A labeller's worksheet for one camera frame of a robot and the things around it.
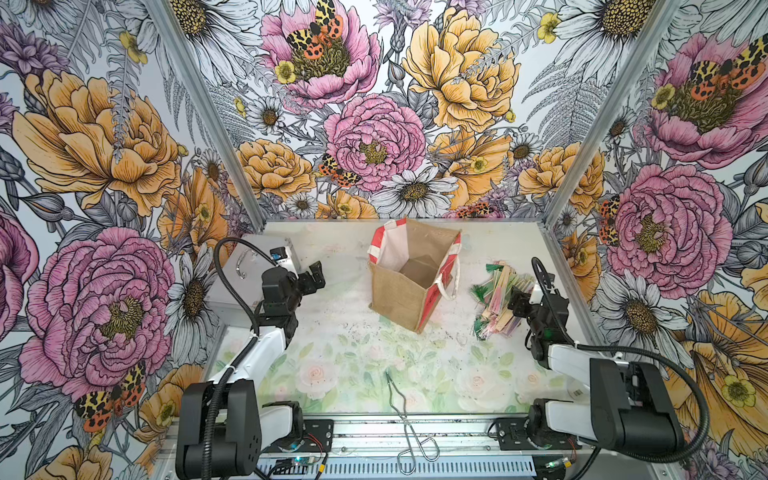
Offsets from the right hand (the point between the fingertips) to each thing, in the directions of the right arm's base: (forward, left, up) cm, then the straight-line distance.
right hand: (522, 293), depth 92 cm
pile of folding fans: (-5, +8, -5) cm, 11 cm away
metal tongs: (-40, +37, -8) cm, 55 cm away
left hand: (+4, +64, +8) cm, 64 cm away
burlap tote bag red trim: (+16, +32, -7) cm, 36 cm away
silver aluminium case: (+4, +80, +12) cm, 81 cm away
